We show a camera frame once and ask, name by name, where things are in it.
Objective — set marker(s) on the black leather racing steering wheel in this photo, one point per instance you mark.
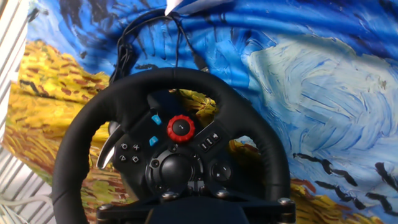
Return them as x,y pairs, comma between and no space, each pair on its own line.
186,81

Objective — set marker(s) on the painted wheatfield print cloth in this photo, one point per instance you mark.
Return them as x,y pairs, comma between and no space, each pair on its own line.
311,93

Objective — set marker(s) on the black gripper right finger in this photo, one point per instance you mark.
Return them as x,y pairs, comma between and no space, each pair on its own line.
267,210

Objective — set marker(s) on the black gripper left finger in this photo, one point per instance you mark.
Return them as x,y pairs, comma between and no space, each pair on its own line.
124,213

